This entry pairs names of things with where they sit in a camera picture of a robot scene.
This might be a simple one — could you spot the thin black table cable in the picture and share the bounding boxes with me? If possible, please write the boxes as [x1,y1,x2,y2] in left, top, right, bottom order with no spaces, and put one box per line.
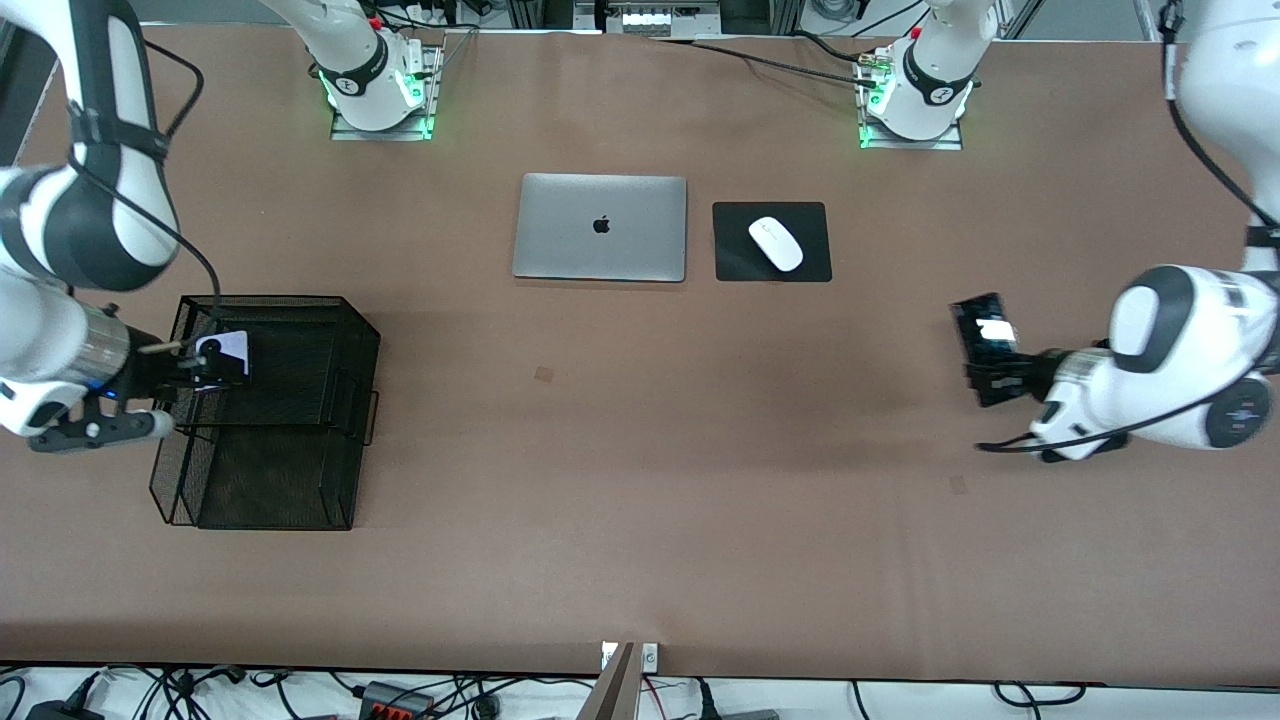
[648,36,881,89]

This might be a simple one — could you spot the black orange power strip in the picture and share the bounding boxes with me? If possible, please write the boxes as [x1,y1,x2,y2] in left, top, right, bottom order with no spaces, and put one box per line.
[358,680,436,720]

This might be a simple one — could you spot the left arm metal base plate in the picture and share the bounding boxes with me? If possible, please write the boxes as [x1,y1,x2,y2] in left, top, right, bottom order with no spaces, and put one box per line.
[858,45,964,151]

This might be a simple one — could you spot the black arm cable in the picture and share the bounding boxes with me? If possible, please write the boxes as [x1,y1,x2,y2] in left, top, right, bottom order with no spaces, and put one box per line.
[975,0,1280,456]
[65,40,226,353]

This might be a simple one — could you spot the long black phone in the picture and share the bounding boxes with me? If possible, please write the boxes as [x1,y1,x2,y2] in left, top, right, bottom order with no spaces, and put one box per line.
[950,293,1036,406]

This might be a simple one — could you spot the thick black table cable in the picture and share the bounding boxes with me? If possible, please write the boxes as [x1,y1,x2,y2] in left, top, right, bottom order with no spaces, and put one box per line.
[793,30,873,65]

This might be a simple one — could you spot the black mesh desk tray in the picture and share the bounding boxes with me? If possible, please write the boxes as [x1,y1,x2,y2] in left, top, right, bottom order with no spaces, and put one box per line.
[148,294,382,532]

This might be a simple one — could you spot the black mouse pad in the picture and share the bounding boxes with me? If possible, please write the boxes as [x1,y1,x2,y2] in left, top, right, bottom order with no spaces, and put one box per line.
[712,201,833,284]

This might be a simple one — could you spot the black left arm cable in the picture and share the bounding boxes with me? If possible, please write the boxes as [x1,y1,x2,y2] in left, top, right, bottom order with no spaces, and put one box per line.
[975,0,1280,456]

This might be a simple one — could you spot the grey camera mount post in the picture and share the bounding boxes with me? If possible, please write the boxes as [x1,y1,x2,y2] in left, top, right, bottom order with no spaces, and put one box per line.
[578,642,638,720]

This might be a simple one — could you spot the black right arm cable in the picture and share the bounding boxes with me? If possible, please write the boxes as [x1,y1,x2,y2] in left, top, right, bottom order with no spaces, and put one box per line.
[65,40,226,353]

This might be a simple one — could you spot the black plug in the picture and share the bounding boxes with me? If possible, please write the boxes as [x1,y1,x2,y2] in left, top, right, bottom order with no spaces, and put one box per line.
[690,678,781,720]

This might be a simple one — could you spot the aluminium frame rack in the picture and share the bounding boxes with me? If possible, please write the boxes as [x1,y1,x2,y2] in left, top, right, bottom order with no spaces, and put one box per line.
[505,0,803,37]

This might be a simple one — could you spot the silver closed laptop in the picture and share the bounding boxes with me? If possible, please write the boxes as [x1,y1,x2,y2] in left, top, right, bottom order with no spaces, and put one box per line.
[512,173,689,284]

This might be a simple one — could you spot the white power strip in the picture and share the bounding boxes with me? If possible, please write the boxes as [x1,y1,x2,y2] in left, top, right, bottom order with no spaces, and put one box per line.
[620,8,701,36]

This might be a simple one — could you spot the lilac flip phone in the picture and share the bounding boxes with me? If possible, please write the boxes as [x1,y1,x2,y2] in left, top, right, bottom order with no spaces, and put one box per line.
[195,332,251,393]

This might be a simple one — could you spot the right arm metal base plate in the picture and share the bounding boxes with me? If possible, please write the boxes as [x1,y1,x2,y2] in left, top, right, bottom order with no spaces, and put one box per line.
[330,40,443,142]

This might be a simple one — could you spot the white computer mouse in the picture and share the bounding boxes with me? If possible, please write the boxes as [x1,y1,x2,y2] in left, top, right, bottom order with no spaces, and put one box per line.
[748,216,805,273]

